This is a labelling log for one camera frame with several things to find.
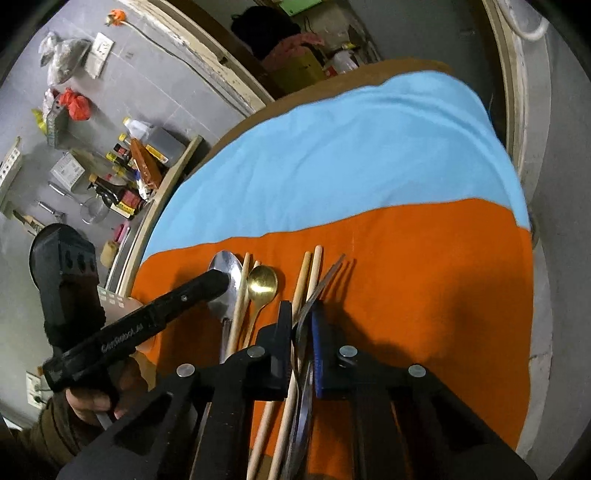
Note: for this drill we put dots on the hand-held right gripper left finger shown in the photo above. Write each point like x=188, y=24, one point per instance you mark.
x=272, y=360

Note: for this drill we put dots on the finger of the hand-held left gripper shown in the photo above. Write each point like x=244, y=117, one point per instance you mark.
x=194, y=293

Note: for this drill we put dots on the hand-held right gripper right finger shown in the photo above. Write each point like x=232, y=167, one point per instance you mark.
x=321, y=350

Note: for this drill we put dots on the silver spoon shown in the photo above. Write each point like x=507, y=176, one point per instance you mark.
x=225, y=281

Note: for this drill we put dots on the wooden chopstick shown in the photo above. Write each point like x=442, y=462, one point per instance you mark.
x=255, y=266
x=314, y=272
x=301, y=281
x=240, y=295

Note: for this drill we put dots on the white plastic utensil basket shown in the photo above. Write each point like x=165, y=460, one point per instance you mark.
x=111, y=297

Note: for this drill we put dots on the gold spoon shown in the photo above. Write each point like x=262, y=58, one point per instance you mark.
x=263, y=284

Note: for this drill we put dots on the person's left forearm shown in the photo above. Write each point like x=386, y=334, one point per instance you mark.
x=41, y=438

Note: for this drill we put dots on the person's left hand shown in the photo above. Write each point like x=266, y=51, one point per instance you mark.
x=90, y=404

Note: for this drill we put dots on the yellow sponge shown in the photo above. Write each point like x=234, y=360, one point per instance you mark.
x=109, y=253

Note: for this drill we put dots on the hanging metal spatula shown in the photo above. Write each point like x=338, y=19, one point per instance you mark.
x=51, y=210

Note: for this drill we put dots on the metal mesh strainer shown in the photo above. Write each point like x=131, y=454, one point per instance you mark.
x=92, y=211

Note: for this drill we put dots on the pink soap dish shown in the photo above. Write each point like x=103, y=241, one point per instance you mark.
x=122, y=230

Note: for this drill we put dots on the white hanging box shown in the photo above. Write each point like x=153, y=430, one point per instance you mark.
x=67, y=171

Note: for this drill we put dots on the white power socket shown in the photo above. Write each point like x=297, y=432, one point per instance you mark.
x=33, y=387

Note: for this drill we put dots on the beige kitchen counter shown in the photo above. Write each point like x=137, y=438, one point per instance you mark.
x=171, y=175

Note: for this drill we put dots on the tall bottle yellow cap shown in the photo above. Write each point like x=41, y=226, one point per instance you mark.
x=114, y=158

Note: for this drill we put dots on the red chili powder bag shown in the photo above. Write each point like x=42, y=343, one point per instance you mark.
x=144, y=166

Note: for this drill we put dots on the dark bottle red cap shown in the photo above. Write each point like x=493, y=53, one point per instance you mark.
x=121, y=148

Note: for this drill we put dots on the clear bottle yellow cap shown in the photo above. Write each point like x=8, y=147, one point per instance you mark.
x=123, y=137

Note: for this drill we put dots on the large dark vinegar jug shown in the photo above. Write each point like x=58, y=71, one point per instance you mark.
x=159, y=143

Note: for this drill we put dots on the red plastic bag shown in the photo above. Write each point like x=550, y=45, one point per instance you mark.
x=75, y=105

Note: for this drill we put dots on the blue cloth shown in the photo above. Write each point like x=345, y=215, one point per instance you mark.
x=332, y=161

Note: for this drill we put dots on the clear bag of dried goods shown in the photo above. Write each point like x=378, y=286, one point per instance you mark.
x=67, y=57

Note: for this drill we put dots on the yellow box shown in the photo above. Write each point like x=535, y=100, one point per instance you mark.
x=298, y=71

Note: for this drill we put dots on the pink cloth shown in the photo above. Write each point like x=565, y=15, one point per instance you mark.
x=288, y=48

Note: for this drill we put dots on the black bag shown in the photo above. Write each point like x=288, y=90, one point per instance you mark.
x=265, y=27

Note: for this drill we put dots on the white plastic bottle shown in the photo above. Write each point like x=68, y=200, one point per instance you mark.
x=344, y=62

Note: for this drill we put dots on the white perforated wall basket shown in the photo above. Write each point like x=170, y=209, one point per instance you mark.
x=10, y=168

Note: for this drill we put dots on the grey wall rack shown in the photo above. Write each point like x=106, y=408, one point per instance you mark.
x=56, y=124

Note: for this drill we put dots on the white wall switch panel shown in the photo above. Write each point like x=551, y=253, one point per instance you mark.
x=99, y=53

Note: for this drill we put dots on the beige door frame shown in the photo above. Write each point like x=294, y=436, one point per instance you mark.
x=207, y=50

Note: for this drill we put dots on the orange wall plug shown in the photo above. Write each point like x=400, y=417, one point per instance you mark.
x=115, y=16

